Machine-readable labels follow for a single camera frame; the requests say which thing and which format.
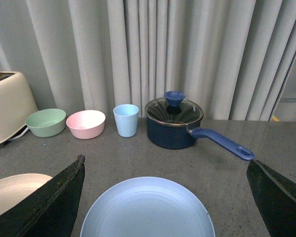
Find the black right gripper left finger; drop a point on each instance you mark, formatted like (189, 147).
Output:
(51, 210)

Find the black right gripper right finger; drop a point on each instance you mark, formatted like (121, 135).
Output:
(275, 198)

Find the cream white plate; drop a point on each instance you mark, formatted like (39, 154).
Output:
(14, 189)

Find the light blue plate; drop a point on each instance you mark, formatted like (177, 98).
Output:
(147, 207)

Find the green bowl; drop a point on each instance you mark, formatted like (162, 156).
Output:
(46, 123)

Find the pink bowl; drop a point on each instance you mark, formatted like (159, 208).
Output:
(86, 124)

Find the cream toaster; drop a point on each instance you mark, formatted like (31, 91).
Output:
(16, 104)

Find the light blue cup right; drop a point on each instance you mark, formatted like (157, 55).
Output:
(126, 119)

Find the dark blue saucepan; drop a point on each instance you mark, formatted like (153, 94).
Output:
(181, 137)

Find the glass pot lid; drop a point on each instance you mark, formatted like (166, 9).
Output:
(173, 109)

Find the grey curtain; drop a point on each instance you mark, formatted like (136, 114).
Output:
(231, 57)

